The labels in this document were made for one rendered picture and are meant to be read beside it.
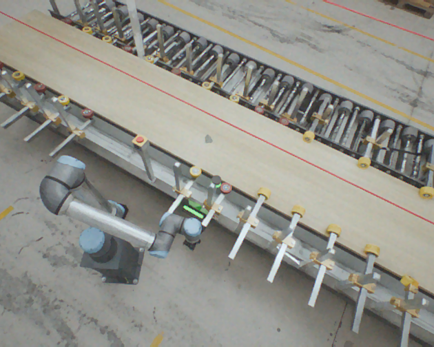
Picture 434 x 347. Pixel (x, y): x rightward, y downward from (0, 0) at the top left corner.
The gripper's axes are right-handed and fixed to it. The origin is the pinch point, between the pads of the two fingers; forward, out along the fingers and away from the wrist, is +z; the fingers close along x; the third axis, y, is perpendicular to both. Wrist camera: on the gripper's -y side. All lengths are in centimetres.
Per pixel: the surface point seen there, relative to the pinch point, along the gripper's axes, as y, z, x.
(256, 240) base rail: -26.7, 11.7, 35.5
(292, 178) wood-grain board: -74, -10, 37
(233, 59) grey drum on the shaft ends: -173, -7, -64
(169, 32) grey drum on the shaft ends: -173, -5, -142
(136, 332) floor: 65, 84, -12
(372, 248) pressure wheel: -49, -17, 98
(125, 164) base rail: -27, 12, -81
